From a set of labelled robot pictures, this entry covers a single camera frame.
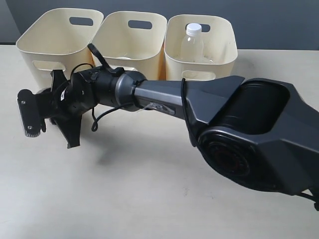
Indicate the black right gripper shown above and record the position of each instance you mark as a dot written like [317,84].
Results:
[65,101]

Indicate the cream bin middle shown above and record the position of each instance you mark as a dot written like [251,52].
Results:
[133,40]

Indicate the cream bin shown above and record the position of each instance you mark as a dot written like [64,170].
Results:
[219,48]
[58,40]
[133,40]

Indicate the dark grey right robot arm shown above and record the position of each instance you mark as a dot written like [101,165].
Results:
[259,133]

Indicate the clear bottle white cap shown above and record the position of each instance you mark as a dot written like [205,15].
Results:
[191,49]

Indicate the cream bin left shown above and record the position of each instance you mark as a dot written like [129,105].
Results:
[58,40]

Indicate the cream bin right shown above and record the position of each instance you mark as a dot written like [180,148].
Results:
[219,48]

